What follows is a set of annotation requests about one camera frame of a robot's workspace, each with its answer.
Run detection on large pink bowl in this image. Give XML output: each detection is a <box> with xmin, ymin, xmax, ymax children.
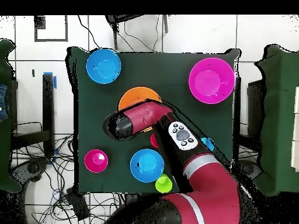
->
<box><xmin>188</xmin><ymin>57</ymin><xmax>235</xmax><ymax>104</ymax></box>

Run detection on tangled cables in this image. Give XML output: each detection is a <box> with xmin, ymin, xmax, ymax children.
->
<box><xmin>11</xmin><ymin>134</ymin><xmax>122</xmax><ymax>224</ymax></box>

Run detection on orange bowl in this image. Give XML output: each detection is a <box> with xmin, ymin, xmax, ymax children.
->
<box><xmin>118</xmin><ymin>86</ymin><xmax>162</xmax><ymax>133</ymax></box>

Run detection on small pink-red bowl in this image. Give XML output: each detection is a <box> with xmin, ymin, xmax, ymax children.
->
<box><xmin>84</xmin><ymin>148</ymin><xmax>109</xmax><ymax>174</ymax></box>

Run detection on red cup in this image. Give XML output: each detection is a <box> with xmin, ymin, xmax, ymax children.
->
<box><xmin>149</xmin><ymin>132</ymin><xmax>159</xmax><ymax>149</ymax></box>

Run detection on green cup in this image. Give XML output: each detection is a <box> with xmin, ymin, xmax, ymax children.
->
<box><xmin>155</xmin><ymin>173</ymin><xmax>173</xmax><ymax>194</ymax></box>

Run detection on black cable with plug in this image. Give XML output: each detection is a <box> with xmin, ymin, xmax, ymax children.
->
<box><xmin>77</xmin><ymin>15</ymin><xmax>105</xmax><ymax>53</ymax></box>

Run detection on blue tape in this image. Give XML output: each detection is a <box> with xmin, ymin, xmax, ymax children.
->
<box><xmin>43</xmin><ymin>71</ymin><xmax>57</xmax><ymax>89</ymax></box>

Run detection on blue cup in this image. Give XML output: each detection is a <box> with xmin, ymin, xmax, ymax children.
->
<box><xmin>200</xmin><ymin>136</ymin><xmax>215</xmax><ymax>152</ymax></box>

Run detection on black power strip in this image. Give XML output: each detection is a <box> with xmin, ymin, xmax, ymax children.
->
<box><xmin>65</xmin><ymin>187</ymin><xmax>91</xmax><ymax>221</ymax></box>

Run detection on dark green tablecloth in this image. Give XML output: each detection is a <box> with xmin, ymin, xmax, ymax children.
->
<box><xmin>66</xmin><ymin>45</ymin><xmax>241</xmax><ymax>195</ymax></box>

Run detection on black swivel chair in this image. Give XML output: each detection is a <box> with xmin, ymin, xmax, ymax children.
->
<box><xmin>10</xmin><ymin>158</ymin><xmax>50</xmax><ymax>185</ymax></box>
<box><xmin>235</xmin><ymin>159</ymin><xmax>263</xmax><ymax>185</ymax></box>

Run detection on white box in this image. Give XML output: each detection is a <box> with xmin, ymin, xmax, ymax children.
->
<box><xmin>290</xmin><ymin>85</ymin><xmax>299</xmax><ymax>173</ymax></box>

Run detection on black table frame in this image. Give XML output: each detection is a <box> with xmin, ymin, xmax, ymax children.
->
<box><xmin>11</xmin><ymin>73</ymin><xmax>55</xmax><ymax>158</ymax></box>

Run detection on blue bowl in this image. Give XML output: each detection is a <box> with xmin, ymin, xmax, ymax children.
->
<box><xmin>85</xmin><ymin>48</ymin><xmax>122</xmax><ymax>85</ymax></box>
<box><xmin>130</xmin><ymin>148</ymin><xmax>165</xmax><ymax>183</ymax></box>

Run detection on blue denim fabric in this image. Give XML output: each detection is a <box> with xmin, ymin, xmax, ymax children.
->
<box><xmin>0</xmin><ymin>83</ymin><xmax>11</xmax><ymax>123</ymax></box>

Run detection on green side table cloth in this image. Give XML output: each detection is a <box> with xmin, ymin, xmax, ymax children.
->
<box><xmin>253</xmin><ymin>43</ymin><xmax>299</xmax><ymax>197</ymax></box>
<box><xmin>0</xmin><ymin>38</ymin><xmax>23</xmax><ymax>194</ymax></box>

